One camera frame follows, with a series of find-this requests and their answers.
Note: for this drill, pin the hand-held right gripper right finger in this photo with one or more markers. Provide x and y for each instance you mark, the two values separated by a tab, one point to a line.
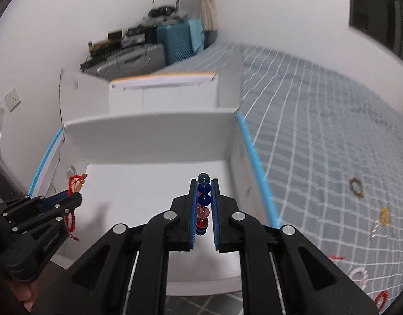
215	216

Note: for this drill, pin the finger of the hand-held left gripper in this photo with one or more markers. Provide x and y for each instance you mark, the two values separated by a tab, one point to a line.
50	200
44	220

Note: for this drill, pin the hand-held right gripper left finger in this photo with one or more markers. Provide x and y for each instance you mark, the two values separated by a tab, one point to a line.
194	210

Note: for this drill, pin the large white cardboard box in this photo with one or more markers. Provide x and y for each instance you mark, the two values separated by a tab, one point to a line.
139	187

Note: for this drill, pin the grey checked bed sheet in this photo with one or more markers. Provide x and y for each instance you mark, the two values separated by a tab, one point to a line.
319	121

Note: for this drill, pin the grey suitcase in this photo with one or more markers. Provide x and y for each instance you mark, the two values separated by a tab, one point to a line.
132	60

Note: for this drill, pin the blue suitcase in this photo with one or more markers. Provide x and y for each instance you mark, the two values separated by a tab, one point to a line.
175	41

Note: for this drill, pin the light blue cloth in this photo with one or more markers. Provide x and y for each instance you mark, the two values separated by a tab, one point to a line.
196	34

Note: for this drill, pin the pile of dark boxes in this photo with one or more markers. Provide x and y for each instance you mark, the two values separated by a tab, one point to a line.
132	34

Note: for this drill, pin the black bag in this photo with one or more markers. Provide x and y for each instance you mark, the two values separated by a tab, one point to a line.
163	10

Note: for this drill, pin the beige curtain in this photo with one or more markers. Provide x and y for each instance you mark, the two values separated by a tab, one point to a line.
208	3

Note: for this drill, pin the white wall socket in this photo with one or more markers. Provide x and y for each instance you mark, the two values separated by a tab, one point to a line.
12	99

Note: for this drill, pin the dark window frame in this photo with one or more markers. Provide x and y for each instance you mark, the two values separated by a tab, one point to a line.
385	10

